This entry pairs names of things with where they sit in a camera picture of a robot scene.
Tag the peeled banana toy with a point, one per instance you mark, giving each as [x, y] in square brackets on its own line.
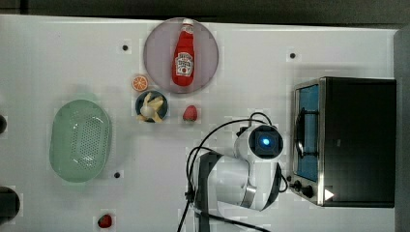
[150, 109]

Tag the black cylinder cup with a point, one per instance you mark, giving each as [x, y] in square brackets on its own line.
[3, 123]
[9, 204]

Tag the black cylinder cup upper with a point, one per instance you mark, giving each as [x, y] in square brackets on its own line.
[3, 123]

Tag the small red strawberry toy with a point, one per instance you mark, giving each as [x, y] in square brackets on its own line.
[105, 221]

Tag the black cylinder cup lower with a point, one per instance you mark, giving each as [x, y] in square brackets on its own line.
[9, 204]

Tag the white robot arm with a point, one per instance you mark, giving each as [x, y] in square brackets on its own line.
[249, 178]

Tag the grey oval plate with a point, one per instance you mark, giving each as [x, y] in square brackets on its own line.
[159, 50]

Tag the orange slice toy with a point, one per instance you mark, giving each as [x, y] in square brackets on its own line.
[140, 83]

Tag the blue bowl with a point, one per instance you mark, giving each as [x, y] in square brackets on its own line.
[140, 99]

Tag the black toaster oven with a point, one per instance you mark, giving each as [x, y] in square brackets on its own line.
[343, 142]

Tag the green perforated colander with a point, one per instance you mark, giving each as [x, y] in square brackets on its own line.
[80, 141]

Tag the red ketchup bottle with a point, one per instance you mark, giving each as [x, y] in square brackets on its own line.
[182, 68]

